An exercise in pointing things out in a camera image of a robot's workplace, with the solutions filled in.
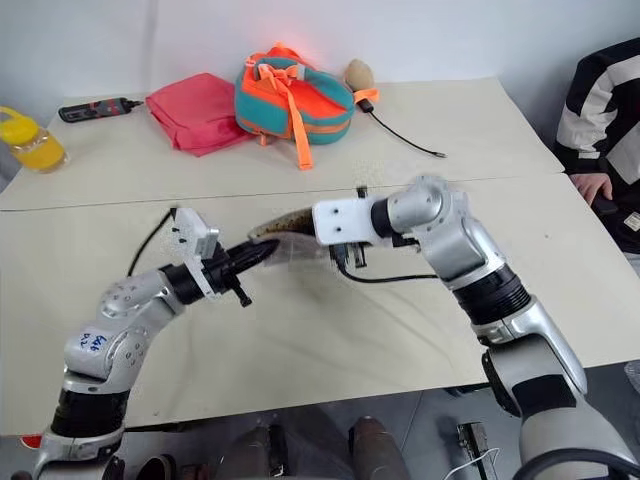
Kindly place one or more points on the black handheld tool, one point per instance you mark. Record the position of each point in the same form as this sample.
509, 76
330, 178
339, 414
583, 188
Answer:
95, 110

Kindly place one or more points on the pink folded fabric bag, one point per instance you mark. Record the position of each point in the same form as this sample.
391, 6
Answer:
197, 112

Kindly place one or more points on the small red object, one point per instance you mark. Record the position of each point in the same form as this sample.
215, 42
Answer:
31, 441

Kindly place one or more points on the clear plastic bag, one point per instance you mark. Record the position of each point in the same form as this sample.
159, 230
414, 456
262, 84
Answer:
300, 252

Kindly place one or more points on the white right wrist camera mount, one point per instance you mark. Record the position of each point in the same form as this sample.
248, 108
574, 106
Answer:
345, 220

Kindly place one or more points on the beige potato-shaped toy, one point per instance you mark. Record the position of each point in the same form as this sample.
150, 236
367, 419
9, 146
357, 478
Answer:
359, 75

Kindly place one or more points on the bystander bare hand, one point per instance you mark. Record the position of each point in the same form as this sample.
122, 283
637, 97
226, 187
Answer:
592, 187

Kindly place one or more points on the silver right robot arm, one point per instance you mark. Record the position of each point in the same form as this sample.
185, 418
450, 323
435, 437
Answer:
450, 235

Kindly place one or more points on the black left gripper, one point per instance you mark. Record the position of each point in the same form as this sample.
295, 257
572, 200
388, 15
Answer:
222, 272

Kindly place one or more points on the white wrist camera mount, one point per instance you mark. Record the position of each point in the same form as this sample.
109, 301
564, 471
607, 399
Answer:
345, 220
192, 235

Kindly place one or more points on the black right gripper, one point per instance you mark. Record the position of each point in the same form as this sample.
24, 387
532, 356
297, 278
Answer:
350, 256

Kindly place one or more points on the black phone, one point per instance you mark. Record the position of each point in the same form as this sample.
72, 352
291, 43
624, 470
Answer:
607, 206

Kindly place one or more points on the small metal bracket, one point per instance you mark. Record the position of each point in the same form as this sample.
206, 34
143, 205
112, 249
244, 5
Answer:
472, 445

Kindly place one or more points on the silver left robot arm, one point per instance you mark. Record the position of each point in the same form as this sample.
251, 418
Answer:
125, 345

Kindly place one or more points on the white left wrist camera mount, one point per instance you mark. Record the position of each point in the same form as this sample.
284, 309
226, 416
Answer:
192, 235

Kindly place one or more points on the person in black-white jacket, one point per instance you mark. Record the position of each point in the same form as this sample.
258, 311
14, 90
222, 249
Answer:
605, 110

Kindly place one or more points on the yellow-lidded bottle with orange liquid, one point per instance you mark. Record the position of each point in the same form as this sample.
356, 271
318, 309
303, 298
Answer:
37, 145

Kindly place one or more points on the teal and orange bag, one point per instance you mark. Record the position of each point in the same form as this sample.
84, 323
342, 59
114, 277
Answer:
280, 105

